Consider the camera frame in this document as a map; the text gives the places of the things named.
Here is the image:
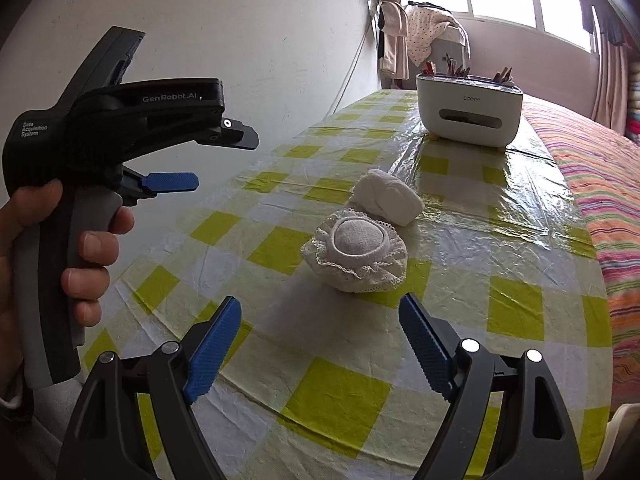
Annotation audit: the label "cream plastic bin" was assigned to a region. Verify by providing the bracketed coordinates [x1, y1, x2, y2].
[606, 402, 640, 462]

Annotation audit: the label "bed with striped sheet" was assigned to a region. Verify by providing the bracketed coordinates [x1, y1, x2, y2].
[520, 94, 640, 407]

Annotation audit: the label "row of hanging clothes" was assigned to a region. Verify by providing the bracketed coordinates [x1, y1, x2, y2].
[495, 0, 632, 47]

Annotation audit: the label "clothes hanging by wall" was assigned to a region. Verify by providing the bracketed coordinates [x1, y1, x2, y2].
[377, 1, 412, 82]

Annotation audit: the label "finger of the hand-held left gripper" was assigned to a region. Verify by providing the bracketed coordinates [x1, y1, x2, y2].
[122, 166, 200, 207]
[212, 116, 260, 152]

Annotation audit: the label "person's grey trouser leg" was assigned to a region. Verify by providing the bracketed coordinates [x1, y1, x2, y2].
[0, 385, 77, 480]

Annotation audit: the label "white cloth ball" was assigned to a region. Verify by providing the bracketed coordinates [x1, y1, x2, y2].
[349, 169, 424, 228]

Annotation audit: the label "person's left hand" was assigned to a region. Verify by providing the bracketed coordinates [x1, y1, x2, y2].
[0, 179, 136, 376]

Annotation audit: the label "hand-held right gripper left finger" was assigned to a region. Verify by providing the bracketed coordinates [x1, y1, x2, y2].
[56, 296, 242, 480]

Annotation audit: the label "dotted white cloth heap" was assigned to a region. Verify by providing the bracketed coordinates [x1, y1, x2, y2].
[403, 2, 464, 67]

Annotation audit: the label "yellow checked tablecloth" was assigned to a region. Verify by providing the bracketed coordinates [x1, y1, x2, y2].
[85, 88, 614, 480]

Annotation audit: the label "white desk organizer box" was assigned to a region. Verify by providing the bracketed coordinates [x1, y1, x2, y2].
[415, 56, 525, 149]

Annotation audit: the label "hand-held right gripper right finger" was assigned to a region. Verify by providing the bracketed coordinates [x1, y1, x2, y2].
[398, 292, 586, 480]

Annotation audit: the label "stack of folded quilts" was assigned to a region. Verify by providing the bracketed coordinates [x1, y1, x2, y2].
[625, 60, 640, 147]

